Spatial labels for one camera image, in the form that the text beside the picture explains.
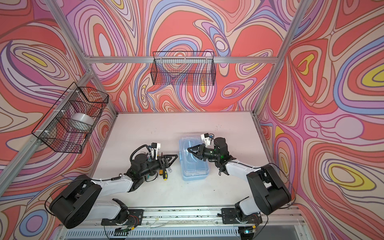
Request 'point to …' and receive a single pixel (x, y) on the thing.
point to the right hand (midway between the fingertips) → (189, 153)
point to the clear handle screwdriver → (170, 169)
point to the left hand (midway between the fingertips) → (176, 158)
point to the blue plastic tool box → (193, 167)
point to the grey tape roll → (82, 121)
